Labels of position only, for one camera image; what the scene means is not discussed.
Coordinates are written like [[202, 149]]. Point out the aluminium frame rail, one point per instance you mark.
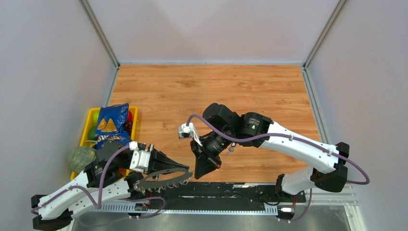
[[313, 197]]

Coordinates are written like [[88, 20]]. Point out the green apple lower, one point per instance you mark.
[[92, 134]]

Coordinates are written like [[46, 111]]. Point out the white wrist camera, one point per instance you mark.
[[189, 131], [140, 157]]

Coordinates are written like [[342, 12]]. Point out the blue chips bag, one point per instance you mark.
[[110, 125]]

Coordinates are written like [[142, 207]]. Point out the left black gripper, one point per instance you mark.
[[159, 161]]

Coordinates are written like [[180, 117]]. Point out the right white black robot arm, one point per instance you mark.
[[326, 168]]

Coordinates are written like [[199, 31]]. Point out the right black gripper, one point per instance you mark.
[[205, 162]]

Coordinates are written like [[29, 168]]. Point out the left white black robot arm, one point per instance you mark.
[[130, 173]]

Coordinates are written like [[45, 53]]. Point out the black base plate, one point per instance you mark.
[[216, 197]]

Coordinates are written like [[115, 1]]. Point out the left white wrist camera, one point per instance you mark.
[[140, 157]]

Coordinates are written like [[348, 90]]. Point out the key with black tag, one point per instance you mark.
[[230, 149]]

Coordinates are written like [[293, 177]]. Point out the green apple upper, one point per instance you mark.
[[95, 116]]

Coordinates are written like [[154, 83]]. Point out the large metal keyring with clips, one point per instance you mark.
[[149, 184]]

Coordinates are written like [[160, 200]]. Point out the yellow plastic tray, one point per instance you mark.
[[88, 124]]

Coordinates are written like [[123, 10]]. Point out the green netted melon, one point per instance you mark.
[[80, 157]]

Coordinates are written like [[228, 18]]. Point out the green apple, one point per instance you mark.
[[92, 134], [95, 116]]

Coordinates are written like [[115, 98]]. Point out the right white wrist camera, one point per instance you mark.
[[189, 131]]

